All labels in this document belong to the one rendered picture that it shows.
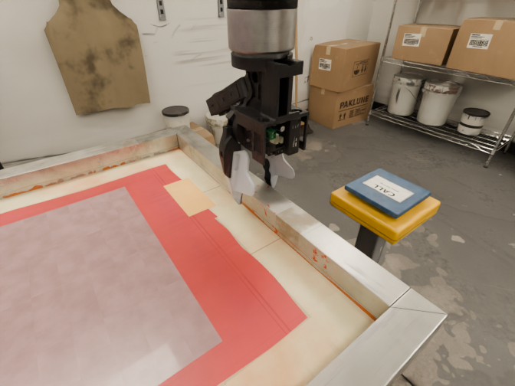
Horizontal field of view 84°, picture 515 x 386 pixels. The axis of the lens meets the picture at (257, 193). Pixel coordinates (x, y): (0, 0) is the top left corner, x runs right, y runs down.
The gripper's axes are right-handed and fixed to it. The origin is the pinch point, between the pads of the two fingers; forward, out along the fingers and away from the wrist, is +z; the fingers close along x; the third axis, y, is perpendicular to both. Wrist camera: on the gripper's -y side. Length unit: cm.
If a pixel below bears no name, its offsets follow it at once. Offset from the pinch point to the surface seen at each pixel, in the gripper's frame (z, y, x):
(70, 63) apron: 12, -194, -2
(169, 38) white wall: 3, -200, 67
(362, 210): 2.9, 12.2, 12.8
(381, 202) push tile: 1.2, 13.8, 14.7
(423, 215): 3.1, 18.5, 19.7
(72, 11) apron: -16, -194, 8
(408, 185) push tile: 1.1, 13.7, 22.5
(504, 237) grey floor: 98, 18, 177
